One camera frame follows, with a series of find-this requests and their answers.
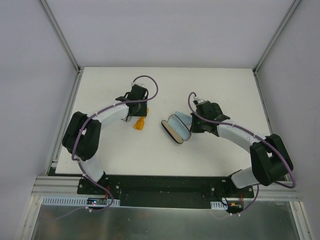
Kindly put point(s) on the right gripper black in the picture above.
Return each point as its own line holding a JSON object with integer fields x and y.
{"x": 196, "y": 124}

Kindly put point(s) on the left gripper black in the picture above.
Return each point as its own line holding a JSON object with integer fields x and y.
{"x": 139, "y": 110}

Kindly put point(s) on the orange safety glasses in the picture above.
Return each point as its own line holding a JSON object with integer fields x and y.
{"x": 140, "y": 123}

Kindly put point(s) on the light blue cloth back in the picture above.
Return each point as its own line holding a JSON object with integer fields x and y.
{"x": 179, "y": 127}

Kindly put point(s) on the light blue cloth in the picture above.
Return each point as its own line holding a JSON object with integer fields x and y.
{"x": 179, "y": 127}
{"x": 186, "y": 119}

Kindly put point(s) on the black glasses case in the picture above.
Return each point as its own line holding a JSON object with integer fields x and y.
{"x": 171, "y": 133}

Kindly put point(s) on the metal frame clear glasses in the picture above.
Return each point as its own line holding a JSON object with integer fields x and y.
{"x": 127, "y": 119}

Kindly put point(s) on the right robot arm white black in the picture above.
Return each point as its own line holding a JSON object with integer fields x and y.
{"x": 269, "y": 157}

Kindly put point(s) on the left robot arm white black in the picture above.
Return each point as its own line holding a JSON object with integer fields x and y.
{"x": 82, "y": 136}

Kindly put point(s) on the light blue cloth right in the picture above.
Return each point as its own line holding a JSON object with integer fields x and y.
{"x": 186, "y": 119}

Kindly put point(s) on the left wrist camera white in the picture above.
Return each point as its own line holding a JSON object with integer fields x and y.
{"x": 138, "y": 84}

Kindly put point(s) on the left aluminium frame post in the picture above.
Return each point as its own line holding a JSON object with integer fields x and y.
{"x": 59, "y": 34}

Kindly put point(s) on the aluminium frame post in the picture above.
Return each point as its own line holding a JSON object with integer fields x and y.
{"x": 59, "y": 34}
{"x": 277, "y": 34}

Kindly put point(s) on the right white cable duct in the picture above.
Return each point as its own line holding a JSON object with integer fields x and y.
{"x": 218, "y": 205}

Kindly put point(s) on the white cable duct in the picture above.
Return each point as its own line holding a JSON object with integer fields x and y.
{"x": 218, "y": 205}
{"x": 96, "y": 202}

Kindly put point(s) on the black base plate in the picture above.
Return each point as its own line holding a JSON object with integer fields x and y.
{"x": 177, "y": 192}

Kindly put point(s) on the right aluminium frame post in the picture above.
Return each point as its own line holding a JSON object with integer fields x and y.
{"x": 277, "y": 34}

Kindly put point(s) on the aluminium front rail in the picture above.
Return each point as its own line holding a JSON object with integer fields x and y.
{"x": 68, "y": 186}

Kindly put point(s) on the left white cable duct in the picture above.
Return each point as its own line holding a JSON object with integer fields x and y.
{"x": 96, "y": 202}

